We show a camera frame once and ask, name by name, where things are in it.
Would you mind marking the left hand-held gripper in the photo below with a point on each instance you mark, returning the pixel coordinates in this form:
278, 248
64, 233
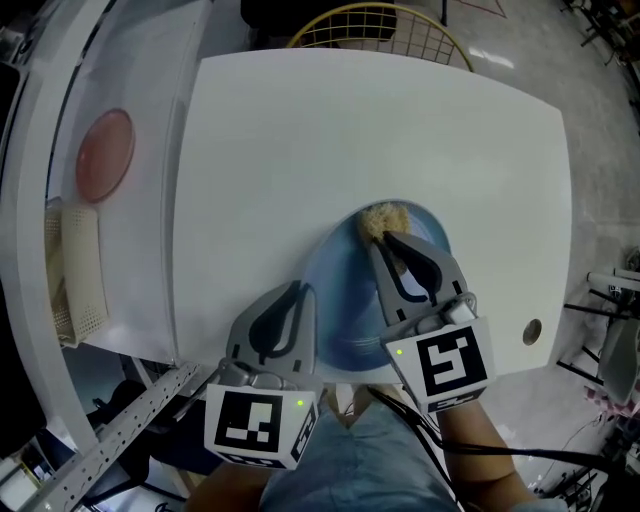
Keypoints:
250, 420

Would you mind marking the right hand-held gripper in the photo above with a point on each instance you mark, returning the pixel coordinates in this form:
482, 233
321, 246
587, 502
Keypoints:
445, 365

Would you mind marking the blue big plate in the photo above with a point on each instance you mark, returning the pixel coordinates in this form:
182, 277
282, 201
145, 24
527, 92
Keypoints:
345, 300

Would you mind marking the tan scrubbing sponge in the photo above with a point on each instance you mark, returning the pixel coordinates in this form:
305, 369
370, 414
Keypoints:
380, 220

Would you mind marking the pink plate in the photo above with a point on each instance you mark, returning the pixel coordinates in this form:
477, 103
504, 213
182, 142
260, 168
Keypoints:
105, 155

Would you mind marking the person's right forearm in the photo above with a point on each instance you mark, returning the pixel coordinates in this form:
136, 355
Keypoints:
470, 430

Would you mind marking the person's left forearm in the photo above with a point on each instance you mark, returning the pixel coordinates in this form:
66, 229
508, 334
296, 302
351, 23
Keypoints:
225, 490

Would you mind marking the person's light blue shirt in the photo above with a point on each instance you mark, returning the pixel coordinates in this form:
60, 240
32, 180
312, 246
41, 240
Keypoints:
360, 460

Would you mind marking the black mesh office chair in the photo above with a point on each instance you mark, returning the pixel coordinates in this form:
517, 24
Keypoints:
125, 395

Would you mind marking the white metal shelf rack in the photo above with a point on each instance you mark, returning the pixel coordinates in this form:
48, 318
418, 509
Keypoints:
125, 430

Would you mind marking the cream perforated basket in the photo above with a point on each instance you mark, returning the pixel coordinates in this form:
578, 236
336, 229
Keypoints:
82, 270

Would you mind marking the grey chair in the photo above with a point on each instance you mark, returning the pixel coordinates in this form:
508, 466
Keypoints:
620, 360

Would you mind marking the white side table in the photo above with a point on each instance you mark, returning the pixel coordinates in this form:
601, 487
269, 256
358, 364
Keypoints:
145, 100

